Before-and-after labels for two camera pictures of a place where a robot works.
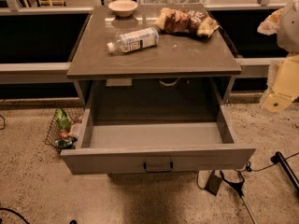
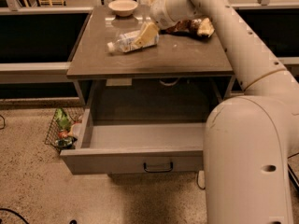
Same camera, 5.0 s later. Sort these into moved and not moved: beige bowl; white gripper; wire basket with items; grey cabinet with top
Moved: white gripper
Not moved: grey cabinet with top; wire basket with items; beige bowl
